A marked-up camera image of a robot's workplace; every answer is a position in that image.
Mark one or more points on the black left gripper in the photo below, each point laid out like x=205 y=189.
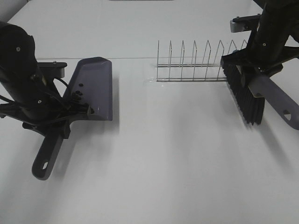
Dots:
x=42 y=113

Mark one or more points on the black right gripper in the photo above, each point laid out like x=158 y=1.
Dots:
x=264 y=53

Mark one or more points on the pile of coffee beans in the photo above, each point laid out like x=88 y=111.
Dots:
x=78 y=95

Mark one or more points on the purple brush with black bristles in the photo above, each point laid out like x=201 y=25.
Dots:
x=251 y=89

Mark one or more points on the purple grey plastic dustpan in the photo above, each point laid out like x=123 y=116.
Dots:
x=93 y=77

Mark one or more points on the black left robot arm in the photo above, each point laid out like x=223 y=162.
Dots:
x=20 y=74

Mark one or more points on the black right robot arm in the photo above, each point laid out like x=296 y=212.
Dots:
x=279 y=17

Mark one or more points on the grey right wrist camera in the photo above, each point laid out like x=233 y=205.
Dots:
x=246 y=23

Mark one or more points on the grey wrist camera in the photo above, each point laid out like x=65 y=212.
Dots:
x=52 y=69
x=246 y=23

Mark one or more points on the metal wire dish rack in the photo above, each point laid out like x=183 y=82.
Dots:
x=193 y=64

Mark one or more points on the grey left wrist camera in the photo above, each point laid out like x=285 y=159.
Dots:
x=52 y=69

